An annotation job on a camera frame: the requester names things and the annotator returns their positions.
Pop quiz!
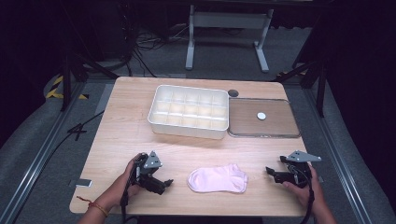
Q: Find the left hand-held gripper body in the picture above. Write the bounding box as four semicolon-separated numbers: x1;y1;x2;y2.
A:
132;150;164;189

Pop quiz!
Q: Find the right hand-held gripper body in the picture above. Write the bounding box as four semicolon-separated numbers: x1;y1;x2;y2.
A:
278;150;322;189

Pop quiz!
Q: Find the pink sock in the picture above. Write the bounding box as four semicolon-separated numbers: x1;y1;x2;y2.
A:
187;163;249;194

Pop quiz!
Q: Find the person's right hand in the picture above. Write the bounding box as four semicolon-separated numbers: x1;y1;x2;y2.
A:
281;164;322;210

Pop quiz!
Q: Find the person's left hand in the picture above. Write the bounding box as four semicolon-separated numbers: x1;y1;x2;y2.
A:
109;152;148;207

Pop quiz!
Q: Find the clear lid with white knob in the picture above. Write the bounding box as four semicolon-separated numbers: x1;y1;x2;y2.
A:
227;97;302;139

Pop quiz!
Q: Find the white divided storage box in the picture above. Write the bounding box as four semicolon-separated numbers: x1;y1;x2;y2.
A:
147;84;231;140

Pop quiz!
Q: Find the black tape floor mark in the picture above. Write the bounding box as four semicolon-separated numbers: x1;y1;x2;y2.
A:
66;122;88;142

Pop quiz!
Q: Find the black metal stand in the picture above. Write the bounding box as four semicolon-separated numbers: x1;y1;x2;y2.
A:
273;59;328;119
59;3;120;112

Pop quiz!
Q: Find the yellow black floor tape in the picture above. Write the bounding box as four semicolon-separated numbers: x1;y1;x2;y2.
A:
45;75;90;101

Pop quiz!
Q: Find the aluminium floor rail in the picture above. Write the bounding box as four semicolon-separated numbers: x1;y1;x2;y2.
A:
303;88;375;224
0;81;87;224

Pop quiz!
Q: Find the red string bracelet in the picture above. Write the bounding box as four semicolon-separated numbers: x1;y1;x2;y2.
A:
76;195;109;218

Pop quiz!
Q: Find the black floor cable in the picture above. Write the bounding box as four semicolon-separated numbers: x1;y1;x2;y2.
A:
12;110;106;224

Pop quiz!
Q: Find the bundle of black cables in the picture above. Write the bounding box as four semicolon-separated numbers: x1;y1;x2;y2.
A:
120;18;191;78

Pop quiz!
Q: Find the white metal table frame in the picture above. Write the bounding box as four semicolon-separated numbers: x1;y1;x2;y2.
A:
185;4;275;74

